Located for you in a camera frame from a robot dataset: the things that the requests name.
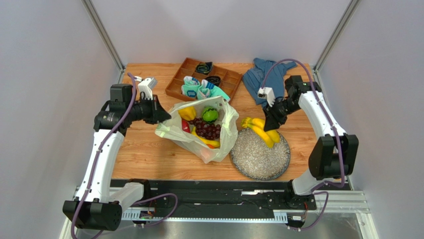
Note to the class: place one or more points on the single yellow banana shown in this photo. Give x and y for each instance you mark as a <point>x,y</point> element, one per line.
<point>215,143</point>

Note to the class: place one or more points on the brown compartment tray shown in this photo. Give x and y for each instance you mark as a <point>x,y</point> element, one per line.
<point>229,80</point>

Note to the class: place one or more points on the dark rolled sock back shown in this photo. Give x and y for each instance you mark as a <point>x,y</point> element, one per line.
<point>204,68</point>

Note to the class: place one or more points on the yellow fake pepper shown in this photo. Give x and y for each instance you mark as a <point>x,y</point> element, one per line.
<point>188,113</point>

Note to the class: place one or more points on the teal sock right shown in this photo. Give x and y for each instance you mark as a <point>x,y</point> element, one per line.
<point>208,90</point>

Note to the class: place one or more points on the black rolled sock middle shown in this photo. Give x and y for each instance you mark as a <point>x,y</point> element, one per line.
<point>215,80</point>

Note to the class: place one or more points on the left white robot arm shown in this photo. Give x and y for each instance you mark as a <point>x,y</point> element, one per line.
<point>93,207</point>

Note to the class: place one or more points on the red fake apple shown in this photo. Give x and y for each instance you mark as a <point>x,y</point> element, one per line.
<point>186,126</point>

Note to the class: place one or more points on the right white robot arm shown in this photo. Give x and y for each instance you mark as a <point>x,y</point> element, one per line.
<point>334,154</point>

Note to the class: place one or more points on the teal sock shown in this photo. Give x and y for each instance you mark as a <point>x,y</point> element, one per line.
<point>208,90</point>
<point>190,86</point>

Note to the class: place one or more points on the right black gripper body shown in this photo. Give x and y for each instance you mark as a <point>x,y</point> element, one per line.
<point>276,111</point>

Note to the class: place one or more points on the yellow banana bunch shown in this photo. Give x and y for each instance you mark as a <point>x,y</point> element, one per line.
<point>270,137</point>

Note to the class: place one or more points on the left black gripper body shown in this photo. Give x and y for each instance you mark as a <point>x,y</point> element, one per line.
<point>146,110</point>

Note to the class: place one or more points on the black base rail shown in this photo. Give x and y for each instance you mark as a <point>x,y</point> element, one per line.
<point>223,200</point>

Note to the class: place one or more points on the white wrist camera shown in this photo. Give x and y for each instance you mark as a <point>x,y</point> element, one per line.
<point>145,87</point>
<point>268,94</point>

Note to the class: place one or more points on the speckled round plate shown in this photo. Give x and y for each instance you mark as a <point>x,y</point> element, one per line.
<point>255,160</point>

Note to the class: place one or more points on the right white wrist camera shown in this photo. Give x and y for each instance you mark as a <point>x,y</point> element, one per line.
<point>268,94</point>

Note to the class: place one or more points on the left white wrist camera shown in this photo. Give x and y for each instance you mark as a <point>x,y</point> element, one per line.
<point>145,87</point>

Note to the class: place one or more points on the dark purple grape bunch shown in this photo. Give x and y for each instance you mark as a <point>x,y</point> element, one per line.
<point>210,131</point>

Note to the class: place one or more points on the translucent yellow plastic bag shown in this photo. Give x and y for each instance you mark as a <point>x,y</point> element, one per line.
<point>172,129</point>

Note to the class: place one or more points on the green fake lime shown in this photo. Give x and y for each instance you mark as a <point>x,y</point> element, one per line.
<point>210,114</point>

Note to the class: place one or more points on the teal sock left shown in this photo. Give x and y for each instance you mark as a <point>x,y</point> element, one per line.
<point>190,86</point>

